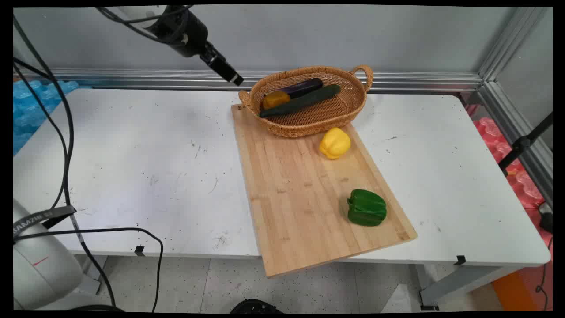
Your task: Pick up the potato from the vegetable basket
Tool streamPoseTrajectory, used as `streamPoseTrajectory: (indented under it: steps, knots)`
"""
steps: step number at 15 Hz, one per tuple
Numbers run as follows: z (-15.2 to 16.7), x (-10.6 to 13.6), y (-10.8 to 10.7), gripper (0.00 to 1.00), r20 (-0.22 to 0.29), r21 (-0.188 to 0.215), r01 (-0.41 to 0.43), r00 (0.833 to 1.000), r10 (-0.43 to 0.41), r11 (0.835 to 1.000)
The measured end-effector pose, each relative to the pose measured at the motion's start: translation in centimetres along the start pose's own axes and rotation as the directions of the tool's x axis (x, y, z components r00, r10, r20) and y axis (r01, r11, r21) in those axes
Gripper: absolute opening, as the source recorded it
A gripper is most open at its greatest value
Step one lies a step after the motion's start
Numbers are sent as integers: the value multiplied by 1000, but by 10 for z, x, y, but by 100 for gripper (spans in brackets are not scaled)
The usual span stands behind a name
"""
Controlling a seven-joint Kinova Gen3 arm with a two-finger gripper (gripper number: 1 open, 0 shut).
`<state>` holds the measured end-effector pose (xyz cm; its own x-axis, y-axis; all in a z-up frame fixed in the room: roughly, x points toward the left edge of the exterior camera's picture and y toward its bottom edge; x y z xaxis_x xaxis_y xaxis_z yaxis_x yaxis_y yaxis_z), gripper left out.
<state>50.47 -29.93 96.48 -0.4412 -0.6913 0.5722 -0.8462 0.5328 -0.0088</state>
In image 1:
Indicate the small black device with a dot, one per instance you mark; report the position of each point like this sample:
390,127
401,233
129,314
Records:
546,218

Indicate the black round object on floor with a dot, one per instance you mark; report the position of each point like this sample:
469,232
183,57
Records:
256,306

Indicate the yellow bell pepper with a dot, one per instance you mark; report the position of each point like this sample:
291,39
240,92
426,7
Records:
335,143

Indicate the orange bell pepper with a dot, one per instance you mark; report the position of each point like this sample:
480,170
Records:
276,100

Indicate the black tripod stand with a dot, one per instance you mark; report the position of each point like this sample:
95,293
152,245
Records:
523,143

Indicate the aluminium frame corner post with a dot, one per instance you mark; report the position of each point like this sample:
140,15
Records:
507,42

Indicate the dark green cucumber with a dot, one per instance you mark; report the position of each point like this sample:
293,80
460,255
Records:
304,100

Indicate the grey table leg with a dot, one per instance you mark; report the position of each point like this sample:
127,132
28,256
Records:
459,282

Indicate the slanted aluminium frame rail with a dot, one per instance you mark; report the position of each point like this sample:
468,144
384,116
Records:
525,137

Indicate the bamboo cutting board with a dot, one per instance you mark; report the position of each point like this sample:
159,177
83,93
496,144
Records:
304,203

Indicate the black tape marker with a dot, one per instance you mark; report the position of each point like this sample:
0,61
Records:
139,251
460,260

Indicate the blue bubble foam sheet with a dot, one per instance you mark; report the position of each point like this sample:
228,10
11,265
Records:
31,110

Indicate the green bell pepper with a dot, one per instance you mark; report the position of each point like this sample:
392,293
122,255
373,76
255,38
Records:
367,208

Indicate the horizontal aluminium frame rail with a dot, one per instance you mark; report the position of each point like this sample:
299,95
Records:
397,81

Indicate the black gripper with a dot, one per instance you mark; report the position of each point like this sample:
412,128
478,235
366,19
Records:
183,31

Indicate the purple eggplant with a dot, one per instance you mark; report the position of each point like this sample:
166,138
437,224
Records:
304,87

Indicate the pink bubble foam sheet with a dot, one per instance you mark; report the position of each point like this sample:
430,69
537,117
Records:
521,181

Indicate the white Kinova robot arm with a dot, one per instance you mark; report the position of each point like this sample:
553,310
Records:
44,274

